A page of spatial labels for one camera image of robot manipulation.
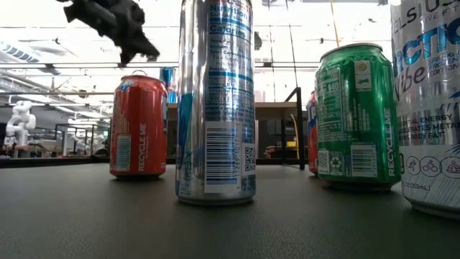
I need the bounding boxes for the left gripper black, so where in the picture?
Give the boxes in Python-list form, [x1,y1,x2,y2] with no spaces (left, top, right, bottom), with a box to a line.
[55,0,161,68]

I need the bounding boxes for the small wooden shelf black legs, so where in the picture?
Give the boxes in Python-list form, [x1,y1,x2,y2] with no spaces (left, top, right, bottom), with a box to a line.
[167,86,306,171]

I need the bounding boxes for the red soda can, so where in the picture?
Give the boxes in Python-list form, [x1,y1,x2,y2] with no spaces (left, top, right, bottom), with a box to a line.
[305,91,320,177]
[109,70,169,180]

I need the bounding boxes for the black table mat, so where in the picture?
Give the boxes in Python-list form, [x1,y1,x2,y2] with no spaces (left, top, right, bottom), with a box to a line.
[0,163,460,259]

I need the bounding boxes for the green soda can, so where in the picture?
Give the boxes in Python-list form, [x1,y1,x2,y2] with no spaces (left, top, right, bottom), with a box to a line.
[314,42,402,190]

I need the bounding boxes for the white Celsius energy drink can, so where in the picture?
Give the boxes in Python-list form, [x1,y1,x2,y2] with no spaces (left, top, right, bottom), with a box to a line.
[390,0,460,220]

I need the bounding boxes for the black hanging cable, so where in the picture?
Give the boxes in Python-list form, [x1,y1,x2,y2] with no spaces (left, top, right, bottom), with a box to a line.
[285,0,299,89]

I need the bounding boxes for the yellow hanging cable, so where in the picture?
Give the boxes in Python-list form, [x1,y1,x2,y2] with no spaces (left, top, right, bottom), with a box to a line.
[329,0,341,47]

